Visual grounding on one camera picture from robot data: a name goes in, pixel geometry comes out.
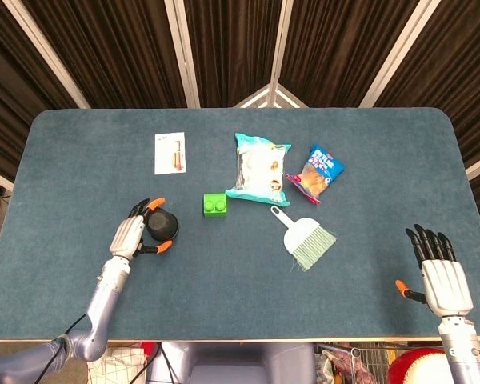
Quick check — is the blue snack bag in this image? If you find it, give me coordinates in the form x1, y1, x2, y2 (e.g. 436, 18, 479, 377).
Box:
285, 143, 346, 206

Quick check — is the white picture card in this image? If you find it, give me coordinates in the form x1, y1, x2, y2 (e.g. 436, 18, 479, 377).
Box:
154, 131, 187, 176

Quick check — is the green building block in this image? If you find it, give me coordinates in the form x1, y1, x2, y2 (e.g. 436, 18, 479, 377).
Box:
202, 192, 230, 219

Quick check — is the white screen bottom rail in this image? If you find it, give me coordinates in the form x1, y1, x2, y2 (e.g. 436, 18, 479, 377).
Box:
274, 83, 308, 109
234, 83, 271, 109

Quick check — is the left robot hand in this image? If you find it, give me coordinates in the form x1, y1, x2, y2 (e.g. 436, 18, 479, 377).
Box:
109, 197, 174, 260

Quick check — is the red and white ball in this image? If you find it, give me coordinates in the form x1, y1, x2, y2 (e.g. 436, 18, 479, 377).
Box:
386, 346, 451, 384

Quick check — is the grey robot torso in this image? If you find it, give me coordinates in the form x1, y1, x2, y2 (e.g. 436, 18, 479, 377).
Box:
159, 341, 317, 384

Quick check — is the white checked cloth bag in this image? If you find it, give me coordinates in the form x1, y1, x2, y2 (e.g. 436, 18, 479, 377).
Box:
86, 346, 149, 384

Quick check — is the black round object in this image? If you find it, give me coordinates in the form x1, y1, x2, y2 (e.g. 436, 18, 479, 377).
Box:
146, 210, 181, 242

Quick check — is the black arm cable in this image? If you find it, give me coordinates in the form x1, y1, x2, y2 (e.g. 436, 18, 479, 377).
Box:
35, 314, 87, 384

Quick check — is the metal wire basket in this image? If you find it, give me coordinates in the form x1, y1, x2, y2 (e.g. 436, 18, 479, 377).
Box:
314, 342, 403, 384

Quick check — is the brown curtain panel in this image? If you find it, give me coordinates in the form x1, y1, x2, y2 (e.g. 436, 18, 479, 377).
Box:
0, 0, 81, 181
182, 0, 285, 108
22, 0, 189, 110
278, 0, 419, 108
378, 0, 480, 169

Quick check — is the white hand brush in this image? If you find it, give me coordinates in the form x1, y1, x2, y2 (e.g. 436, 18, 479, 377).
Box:
270, 205, 338, 273

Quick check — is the teal snack bag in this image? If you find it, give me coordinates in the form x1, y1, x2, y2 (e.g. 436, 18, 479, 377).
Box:
224, 132, 292, 207

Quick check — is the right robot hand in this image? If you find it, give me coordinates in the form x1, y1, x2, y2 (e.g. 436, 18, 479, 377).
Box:
394, 223, 474, 319

